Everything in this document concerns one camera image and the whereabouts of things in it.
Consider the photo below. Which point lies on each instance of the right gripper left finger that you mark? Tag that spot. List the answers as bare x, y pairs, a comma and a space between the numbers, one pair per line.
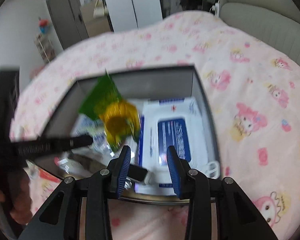
119, 168

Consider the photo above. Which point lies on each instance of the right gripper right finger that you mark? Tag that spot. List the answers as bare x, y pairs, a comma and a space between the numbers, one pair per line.
178, 175

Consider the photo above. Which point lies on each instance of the green yellow snack bag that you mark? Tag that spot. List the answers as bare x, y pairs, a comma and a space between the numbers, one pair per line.
119, 117

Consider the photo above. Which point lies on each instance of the white blue wet wipes pack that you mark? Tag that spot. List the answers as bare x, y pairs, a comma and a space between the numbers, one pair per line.
164, 123

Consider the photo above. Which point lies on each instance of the operator hand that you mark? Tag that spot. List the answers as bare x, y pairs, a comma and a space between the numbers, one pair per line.
21, 211

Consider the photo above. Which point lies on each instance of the white scissors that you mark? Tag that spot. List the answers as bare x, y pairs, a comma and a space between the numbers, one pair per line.
212, 169

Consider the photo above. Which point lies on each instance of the white blue book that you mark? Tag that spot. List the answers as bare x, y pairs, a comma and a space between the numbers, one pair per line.
94, 128

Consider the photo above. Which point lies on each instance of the black Daphne shoe box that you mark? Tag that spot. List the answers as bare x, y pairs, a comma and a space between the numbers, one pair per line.
137, 87

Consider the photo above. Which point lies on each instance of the red snack packet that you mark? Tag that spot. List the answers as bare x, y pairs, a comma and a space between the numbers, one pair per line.
38, 173

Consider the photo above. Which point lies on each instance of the pink cartoon blanket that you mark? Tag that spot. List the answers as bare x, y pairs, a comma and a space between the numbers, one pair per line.
253, 91

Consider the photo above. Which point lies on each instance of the black handheld tracker device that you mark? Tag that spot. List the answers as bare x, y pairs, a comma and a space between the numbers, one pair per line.
13, 152

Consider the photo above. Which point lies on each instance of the white wardrobe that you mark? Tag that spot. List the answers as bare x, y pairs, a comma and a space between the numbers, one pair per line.
133, 14

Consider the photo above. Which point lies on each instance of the grey cabinet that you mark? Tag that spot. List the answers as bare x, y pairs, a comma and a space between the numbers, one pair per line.
67, 21

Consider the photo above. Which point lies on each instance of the grey upholstered headboard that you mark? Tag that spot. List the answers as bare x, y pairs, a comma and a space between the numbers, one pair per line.
262, 19

